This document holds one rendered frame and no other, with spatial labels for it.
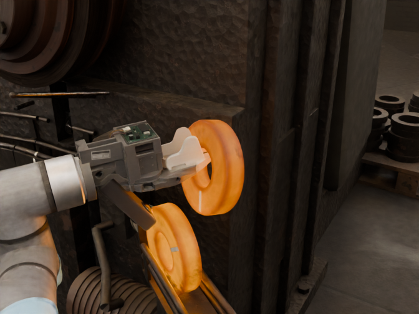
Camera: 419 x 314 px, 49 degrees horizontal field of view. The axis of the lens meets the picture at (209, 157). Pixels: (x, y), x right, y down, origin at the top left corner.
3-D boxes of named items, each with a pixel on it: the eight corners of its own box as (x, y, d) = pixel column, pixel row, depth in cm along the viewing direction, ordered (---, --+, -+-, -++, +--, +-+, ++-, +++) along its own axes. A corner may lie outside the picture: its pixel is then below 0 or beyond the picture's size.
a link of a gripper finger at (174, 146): (214, 124, 71) (158, 137, 68) (216, 157, 74) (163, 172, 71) (207, 118, 74) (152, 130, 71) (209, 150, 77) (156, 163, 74)
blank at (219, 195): (195, 118, 81) (178, 118, 80) (247, 120, 68) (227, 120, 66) (194, 204, 83) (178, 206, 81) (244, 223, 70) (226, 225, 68)
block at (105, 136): (130, 211, 115) (121, 122, 105) (155, 220, 112) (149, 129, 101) (100, 232, 107) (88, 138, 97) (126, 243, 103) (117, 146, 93)
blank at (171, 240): (178, 288, 85) (161, 295, 84) (154, 208, 87) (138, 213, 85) (212, 290, 71) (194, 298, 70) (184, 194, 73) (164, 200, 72)
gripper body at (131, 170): (165, 137, 65) (79, 158, 61) (171, 189, 69) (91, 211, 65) (149, 118, 71) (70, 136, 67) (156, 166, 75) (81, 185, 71)
